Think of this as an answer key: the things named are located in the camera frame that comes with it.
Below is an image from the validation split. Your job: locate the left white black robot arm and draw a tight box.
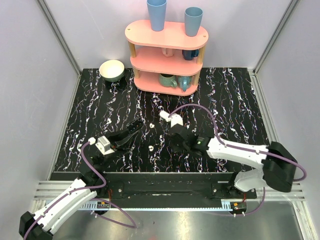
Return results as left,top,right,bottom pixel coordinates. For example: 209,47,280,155
18,121,142,240

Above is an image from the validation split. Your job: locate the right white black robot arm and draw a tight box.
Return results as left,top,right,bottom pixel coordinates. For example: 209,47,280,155
168,124,298,199

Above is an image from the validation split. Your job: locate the white oval charging case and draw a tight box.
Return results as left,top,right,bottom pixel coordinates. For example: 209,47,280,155
159,110,170,122

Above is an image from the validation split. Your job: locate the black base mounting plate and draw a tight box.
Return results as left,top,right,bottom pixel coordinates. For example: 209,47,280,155
97,172,257,200

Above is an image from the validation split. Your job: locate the blue butterfly ceramic mug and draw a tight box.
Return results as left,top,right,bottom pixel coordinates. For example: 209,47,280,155
177,76,193,92

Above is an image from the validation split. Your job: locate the green speckled ceramic mug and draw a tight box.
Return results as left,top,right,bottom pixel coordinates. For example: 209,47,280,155
158,73,178,88

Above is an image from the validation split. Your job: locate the green white ceramic bowl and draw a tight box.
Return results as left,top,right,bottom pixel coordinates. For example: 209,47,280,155
99,59,125,83

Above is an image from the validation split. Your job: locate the pink three-tier wooden shelf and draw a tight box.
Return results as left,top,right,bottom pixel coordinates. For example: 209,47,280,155
124,19,209,96

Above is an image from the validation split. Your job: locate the dark blue ceramic mug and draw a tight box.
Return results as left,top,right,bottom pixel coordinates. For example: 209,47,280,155
182,49,199,61

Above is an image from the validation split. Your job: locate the pink ceramic mug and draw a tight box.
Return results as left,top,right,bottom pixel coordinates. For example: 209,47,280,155
161,48,175,58

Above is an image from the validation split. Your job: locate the grey blue tall cup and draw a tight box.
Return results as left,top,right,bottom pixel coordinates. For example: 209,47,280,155
184,7,203,37

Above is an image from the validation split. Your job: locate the light blue tall cup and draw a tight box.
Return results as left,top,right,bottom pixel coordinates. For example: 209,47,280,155
146,0,167,32

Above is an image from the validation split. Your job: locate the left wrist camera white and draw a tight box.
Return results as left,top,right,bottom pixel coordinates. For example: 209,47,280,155
88,136,115,156

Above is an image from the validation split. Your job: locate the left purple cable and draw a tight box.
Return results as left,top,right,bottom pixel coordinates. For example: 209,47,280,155
22,141,138,240

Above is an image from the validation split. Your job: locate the purple cable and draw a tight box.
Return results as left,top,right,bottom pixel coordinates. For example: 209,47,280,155
167,103,308,216
22,141,138,240

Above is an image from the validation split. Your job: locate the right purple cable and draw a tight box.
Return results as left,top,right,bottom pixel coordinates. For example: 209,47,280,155
167,103,308,216

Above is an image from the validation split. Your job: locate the aluminium frame rail front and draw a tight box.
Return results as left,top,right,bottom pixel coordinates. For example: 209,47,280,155
67,199,236,211

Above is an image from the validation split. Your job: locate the left aluminium corner post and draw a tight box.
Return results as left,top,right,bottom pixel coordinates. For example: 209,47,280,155
37,0,82,76

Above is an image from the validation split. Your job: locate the aluminium corner post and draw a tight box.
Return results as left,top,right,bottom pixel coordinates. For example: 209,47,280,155
37,0,82,76
252,0,301,73

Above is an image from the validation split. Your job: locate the right aluminium corner post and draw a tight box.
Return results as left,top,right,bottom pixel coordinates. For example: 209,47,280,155
252,0,301,73

